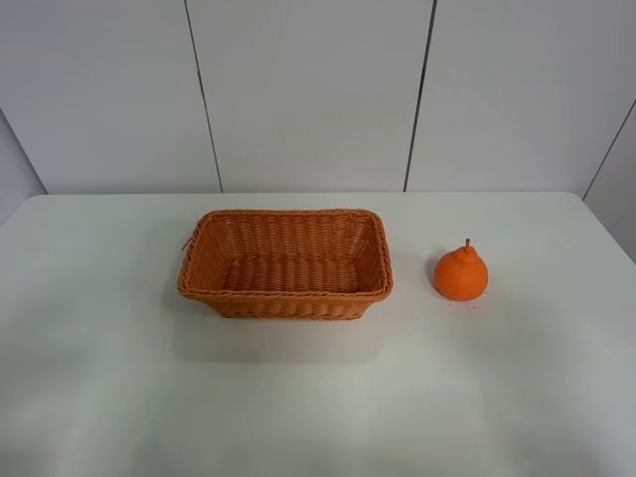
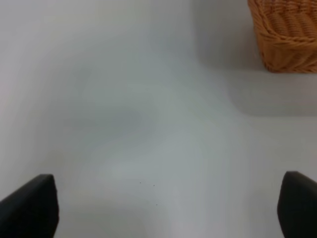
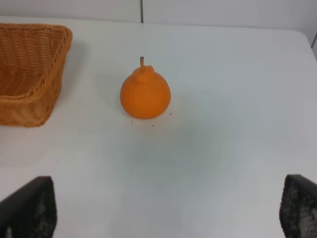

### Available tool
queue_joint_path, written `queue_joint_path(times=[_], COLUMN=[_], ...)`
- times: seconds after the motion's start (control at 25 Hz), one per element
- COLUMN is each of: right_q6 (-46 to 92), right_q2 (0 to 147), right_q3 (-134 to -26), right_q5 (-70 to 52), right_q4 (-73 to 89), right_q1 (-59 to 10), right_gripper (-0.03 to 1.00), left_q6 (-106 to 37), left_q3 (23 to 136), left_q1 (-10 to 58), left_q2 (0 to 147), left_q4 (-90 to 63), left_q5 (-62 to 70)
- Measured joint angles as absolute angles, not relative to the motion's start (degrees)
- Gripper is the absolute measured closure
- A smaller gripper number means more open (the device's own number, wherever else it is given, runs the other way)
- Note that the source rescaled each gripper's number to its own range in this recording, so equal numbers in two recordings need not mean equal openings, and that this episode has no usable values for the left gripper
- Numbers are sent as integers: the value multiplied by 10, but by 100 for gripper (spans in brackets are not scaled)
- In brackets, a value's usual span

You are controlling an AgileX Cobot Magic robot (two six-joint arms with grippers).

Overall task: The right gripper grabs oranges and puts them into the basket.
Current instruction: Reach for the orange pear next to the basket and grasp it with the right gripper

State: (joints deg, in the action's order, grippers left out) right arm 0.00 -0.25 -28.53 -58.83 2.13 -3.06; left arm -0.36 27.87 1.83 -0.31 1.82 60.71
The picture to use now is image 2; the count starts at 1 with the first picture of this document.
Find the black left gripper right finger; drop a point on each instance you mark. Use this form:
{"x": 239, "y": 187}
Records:
{"x": 297, "y": 206}

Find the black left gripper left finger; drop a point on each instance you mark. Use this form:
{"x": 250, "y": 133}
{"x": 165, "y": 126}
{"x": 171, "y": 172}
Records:
{"x": 32, "y": 211}

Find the orange wicker basket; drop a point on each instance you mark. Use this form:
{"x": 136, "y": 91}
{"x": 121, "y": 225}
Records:
{"x": 286, "y": 34}

